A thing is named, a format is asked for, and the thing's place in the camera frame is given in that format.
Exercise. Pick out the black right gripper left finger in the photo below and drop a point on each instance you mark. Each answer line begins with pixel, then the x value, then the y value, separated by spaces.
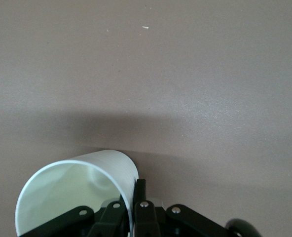
pixel 110 217

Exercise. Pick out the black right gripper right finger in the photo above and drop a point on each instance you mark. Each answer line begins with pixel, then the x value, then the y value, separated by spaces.
pixel 146 219

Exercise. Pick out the white plastic cup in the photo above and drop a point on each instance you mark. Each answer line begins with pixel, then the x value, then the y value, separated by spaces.
pixel 62 187

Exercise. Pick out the brown table cover mat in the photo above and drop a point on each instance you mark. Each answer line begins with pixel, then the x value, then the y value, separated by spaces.
pixel 160 74

